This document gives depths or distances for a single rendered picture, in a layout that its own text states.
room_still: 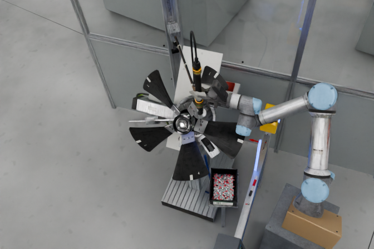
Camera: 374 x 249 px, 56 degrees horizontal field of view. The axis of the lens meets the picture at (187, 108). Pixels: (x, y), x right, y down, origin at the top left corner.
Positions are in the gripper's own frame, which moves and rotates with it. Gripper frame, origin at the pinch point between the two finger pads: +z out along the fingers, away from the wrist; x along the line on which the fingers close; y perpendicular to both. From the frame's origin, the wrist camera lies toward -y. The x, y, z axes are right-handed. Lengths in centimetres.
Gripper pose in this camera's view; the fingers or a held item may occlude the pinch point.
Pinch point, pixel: (193, 88)
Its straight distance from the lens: 182.0
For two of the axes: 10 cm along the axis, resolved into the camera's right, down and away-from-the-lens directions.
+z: -9.3, -2.4, 2.7
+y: 0.7, 6.1, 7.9
